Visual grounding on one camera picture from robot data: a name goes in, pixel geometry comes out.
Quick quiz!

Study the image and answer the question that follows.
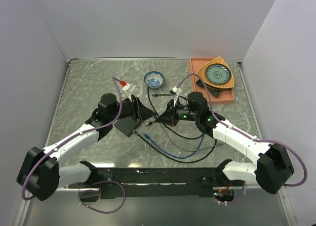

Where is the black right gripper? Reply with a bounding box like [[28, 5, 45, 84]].
[[157, 98, 199, 127]]

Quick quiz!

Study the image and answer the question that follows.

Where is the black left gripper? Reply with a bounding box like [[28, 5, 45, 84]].
[[109, 94, 157, 122]]

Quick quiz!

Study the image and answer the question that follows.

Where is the black network switch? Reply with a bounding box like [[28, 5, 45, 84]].
[[114, 117, 141, 137]]

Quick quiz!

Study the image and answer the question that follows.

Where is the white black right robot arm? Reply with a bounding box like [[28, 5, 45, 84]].
[[156, 92, 294, 194]]

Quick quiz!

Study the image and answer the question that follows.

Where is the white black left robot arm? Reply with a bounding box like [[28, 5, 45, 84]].
[[17, 93, 155, 201]]

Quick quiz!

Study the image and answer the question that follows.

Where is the blue white porcelain bowl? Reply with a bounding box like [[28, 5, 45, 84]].
[[144, 71, 165, 89]]

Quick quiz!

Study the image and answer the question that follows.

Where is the dark blue triangular plate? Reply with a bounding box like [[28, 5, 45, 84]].
[[195, 80, 232, 97]]

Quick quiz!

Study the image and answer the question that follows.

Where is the pink plastic tray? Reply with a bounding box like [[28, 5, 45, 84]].
[[189, 56, 235, 105]]

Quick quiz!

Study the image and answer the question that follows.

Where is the yellow triangular woven plate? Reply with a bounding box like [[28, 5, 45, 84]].
[[197, 56, 235, 89]]

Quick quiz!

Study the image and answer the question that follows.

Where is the teal round patterned plate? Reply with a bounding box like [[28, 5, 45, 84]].
[[205, 63, 232, 85]]

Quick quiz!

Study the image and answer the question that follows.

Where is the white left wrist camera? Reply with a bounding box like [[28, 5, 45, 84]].
[[120, 81, 136, 101]]

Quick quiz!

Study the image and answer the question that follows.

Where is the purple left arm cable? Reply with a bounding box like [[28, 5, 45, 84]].
[[21, 77, 124, 201]]

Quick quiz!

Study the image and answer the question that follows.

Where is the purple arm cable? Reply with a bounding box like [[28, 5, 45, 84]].
[[177, 73, 308, 187], [21, 77, 124, 201]]

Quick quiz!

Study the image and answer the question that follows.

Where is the blue ethernet cable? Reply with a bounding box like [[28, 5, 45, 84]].
[[143, 134, 206, 159]]

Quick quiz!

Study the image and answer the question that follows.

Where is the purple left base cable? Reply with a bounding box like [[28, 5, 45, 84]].
[[78, 181, 125, 214]]

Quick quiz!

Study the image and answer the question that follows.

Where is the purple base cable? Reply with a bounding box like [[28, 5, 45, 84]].
[[78, 181, 125, 214], [217, 180, 246, 207]]

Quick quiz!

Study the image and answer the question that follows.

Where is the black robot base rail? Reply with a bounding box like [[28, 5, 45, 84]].
[[68, 161, 243, 199]]

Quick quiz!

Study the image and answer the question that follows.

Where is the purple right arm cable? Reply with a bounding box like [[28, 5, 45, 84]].
[[177, 73, 308, 187]]

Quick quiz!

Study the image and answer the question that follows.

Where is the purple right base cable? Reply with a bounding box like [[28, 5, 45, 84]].
[[217, 180, 246, 207]]

